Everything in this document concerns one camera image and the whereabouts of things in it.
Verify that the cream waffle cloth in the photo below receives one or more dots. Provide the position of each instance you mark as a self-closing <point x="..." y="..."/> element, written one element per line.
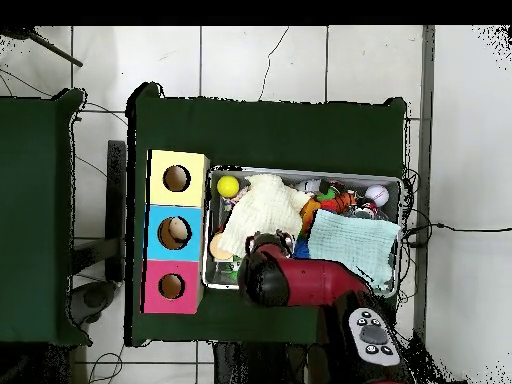
<point x="260" y="208"/>

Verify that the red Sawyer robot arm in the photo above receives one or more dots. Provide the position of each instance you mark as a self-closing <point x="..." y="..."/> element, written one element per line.
<point x="312" y="280"/>

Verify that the wooden box with three holes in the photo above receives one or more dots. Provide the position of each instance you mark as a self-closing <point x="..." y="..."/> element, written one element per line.
<point x="188" y="248"/>

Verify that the large yellow ball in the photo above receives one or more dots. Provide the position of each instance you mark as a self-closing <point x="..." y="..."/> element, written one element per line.
<point x="228" y="186"/>

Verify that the toy burger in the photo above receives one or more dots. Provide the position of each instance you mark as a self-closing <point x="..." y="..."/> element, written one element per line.
<point x="216" y="250"/>

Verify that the blue spiky ball with eyes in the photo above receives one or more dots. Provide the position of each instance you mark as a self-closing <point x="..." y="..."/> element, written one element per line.
<point x="302" y="250"/>

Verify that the beige ball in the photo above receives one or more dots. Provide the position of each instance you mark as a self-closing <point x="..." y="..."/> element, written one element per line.
<point x="178" y="230"/>

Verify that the dark green table cloth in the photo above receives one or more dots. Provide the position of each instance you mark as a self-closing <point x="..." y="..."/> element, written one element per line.
<point x="280" y="136"/>

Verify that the light blue waffle cloth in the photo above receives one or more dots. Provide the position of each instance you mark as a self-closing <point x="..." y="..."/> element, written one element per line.
<point x="352" y="240"/>

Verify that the white baseball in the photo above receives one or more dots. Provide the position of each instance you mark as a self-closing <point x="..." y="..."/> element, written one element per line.
<point x="376" y="195"/>

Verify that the neighbouring green covered table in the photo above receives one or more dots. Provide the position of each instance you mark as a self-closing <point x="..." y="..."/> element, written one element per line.
<point x="32" y="200"/>

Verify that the black tripod leg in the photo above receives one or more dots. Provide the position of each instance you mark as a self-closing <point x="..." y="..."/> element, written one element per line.
<point x="56" y="51"/>

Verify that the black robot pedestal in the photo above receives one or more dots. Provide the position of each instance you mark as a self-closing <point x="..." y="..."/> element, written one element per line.
<point x="256" y="364"/>

